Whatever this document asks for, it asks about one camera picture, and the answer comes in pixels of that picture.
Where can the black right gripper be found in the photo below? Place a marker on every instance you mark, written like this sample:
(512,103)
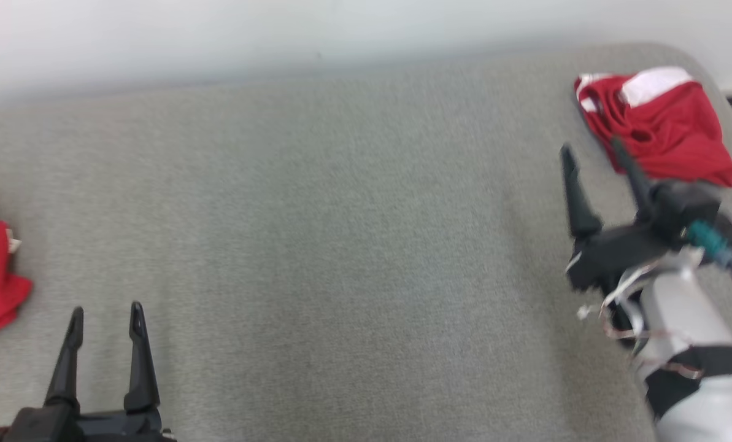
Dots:
(623,252)

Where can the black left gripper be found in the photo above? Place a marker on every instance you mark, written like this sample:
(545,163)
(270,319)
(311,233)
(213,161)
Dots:
(65,428)

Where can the folded red white jersey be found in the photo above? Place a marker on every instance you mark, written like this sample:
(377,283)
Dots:
(678,135)

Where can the grey fabric sofa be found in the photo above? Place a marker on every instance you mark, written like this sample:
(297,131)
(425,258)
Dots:
(310,245)

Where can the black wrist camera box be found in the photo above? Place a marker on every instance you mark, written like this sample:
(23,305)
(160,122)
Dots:
(688,205)

